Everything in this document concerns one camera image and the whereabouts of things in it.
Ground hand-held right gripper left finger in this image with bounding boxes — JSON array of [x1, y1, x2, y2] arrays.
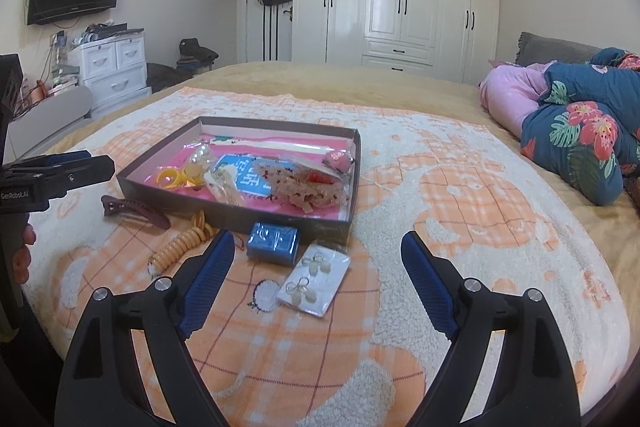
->
[[54, 229, 236, 427]]

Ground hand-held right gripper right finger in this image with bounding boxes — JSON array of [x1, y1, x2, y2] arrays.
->
[[400, 230, 583, 427]]

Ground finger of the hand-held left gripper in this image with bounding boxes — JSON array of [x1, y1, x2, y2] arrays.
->
[[29, 155, 115, 208], [10, 150, 92, 172]]

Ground brown cardboard box tray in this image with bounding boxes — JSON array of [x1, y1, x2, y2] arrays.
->
[[116, 116, 362, 245]]

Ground small blue box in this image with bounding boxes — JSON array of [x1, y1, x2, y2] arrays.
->
[[247, 222, 301, 266]]

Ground yellow plastic rings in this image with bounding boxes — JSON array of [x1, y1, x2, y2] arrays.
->
[[156, 167, 196, 192]]

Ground white earring card packet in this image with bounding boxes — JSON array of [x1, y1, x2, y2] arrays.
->
[[276, 243, 352, 319]]

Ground pearl hair accessory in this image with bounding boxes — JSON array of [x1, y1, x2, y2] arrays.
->
[[182, 144, 216, 180]]

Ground beige mesh bow hair clip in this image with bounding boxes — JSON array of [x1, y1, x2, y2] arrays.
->
[[250, 157, 351, 214]]

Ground pink pompom hair tie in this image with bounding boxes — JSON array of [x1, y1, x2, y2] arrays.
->
[[322, 150, 354, 172]]

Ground person's left hand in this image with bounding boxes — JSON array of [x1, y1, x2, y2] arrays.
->
[[11, 224, 38, 288]]

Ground maroon hair clip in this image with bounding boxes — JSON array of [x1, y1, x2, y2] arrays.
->
[[101, 195, 171, 229]]

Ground white drawer cabinet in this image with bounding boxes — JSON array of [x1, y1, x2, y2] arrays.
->
[[67, 32, 152, 118]]

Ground brown bag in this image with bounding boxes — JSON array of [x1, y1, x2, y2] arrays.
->
[[146, 63, 193, 92]]

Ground black set-top box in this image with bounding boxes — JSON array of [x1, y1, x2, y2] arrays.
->
[[87, 24, 143, 38]]

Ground dark clothing pile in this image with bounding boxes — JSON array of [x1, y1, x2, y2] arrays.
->
[[178, 38, 219, 68]]

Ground pink pillow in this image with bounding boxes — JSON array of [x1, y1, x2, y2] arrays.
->
[[477, 61, 558, 138]]

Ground floral blue quilt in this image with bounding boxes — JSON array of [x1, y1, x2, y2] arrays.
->
[[520, 48, 640, 206]]

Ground tan bed cover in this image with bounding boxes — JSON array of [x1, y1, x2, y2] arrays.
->
[[30, 61, 640, 413]]

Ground white door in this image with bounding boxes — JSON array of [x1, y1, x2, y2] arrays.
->
[[237, 0, 297, 64]]

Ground orange spiral hair tie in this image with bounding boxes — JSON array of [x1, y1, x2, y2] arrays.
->
[[148, 210, 213, 278]]

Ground dark beaded bracelet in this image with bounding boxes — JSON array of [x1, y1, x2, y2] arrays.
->
[[248, 281, 281, 314]]

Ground black hanging strap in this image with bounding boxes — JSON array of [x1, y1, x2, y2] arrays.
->
[[262, 4, 279, 62]]

